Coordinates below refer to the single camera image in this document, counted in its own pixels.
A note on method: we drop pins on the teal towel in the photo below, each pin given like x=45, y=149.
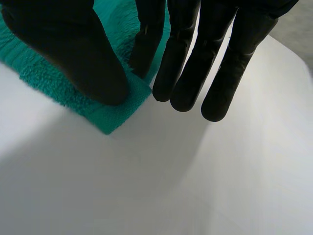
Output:
x=80, y=95

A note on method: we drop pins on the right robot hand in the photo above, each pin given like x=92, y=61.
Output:
x=80, y=54

